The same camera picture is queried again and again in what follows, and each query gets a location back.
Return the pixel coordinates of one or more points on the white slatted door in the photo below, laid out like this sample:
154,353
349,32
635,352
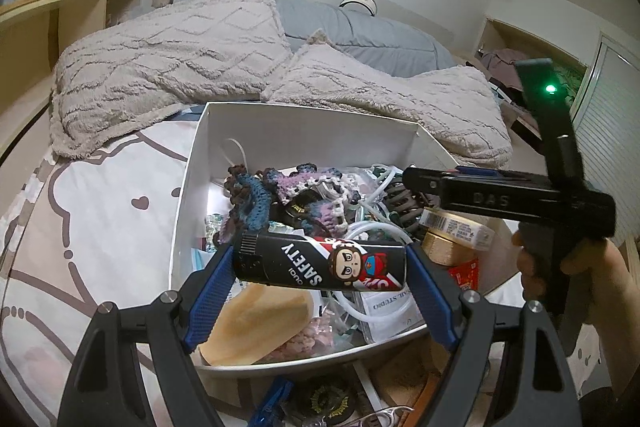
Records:
610,107

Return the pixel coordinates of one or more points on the brown hair claw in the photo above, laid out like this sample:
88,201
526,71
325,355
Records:
402,207

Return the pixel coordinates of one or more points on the beige knitted blanket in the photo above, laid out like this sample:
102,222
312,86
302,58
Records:
165,57

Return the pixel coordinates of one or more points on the white printed card packet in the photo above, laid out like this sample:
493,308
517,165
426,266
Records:
390,312

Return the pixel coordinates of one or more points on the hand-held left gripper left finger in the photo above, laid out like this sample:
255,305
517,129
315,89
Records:
210,302

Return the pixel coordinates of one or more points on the gold round tin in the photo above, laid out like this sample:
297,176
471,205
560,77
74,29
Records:
442,249

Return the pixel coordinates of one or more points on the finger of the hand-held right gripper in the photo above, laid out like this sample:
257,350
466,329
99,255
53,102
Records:
425,184

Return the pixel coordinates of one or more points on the pile of clothes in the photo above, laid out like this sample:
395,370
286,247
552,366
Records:
502,64

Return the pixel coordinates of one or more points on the pink crocheted piece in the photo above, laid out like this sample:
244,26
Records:
310,337

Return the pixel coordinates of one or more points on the blue purple crocheted piece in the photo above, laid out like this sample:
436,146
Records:
260,202

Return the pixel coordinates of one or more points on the white cardboard box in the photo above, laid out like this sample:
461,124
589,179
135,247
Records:
300,132

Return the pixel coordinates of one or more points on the silver carabiner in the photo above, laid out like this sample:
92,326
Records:
385,414

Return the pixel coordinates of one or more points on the person's right hand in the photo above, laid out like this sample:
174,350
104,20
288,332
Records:
600,277

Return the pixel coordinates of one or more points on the dark blue bedsheet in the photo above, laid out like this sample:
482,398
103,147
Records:
187,114

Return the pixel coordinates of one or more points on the grey pillow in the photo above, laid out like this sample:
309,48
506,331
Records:
360,32

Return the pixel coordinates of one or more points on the white black headband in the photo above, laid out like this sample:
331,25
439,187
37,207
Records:
357,3

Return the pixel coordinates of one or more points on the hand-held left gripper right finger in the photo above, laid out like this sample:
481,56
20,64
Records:
431,299

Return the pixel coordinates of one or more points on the wooden wardrobe niche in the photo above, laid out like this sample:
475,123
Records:
505,32

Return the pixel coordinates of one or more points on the wooden shelf unit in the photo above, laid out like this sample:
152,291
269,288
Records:
30,17

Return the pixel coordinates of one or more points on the black cartoon print lighter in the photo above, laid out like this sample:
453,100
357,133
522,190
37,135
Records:
280,257

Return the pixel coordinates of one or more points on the red packet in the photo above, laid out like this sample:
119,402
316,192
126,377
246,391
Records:
465,274

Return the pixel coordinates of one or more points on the white labelled jar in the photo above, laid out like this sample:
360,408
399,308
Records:
460,227

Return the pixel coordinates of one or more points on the black round badge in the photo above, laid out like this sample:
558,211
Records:
325,399

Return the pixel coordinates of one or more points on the beige fluffy blanket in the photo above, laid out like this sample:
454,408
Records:
390,97

